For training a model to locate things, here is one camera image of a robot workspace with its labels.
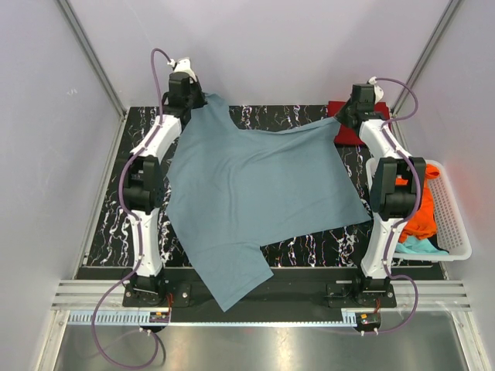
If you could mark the orange t-shirt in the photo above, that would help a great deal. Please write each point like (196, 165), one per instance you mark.
(423, 225)

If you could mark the teal t-shirt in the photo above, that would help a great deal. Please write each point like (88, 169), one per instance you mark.
(412, 245)

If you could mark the white plastic laundry basket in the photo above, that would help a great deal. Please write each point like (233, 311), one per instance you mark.
(451, 233)

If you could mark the left aluminium corner post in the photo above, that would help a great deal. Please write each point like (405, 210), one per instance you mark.
(87, 49)

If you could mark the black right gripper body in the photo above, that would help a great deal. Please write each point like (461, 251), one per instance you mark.
(343, 114)

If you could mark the aluminium frame rail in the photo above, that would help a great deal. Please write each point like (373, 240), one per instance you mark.
(85, 294)

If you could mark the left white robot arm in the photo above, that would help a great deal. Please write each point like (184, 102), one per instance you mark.
(141, 189)

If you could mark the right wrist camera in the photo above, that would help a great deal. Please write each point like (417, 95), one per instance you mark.
(378, 91)

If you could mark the aluminium corner post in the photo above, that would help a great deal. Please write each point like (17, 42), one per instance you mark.
(87, 49)
(440, 29)

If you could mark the folded red t-shirt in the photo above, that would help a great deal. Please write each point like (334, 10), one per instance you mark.
(345, 135)

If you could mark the light blue t-shirt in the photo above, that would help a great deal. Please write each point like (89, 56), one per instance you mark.
(234, 191)

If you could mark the right aluminium corner post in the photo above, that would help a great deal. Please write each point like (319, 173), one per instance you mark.
(440, 29)

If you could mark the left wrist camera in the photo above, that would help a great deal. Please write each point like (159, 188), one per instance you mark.
(183, 66)

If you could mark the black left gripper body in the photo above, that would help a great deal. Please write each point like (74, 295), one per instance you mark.
(195, 100)

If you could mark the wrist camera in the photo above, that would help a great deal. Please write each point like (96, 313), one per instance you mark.
(183, 66)
(378, 91)

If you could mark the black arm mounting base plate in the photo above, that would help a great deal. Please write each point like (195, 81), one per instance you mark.
(291, 295)

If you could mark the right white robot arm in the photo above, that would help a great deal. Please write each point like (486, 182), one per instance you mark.
(396, 180)

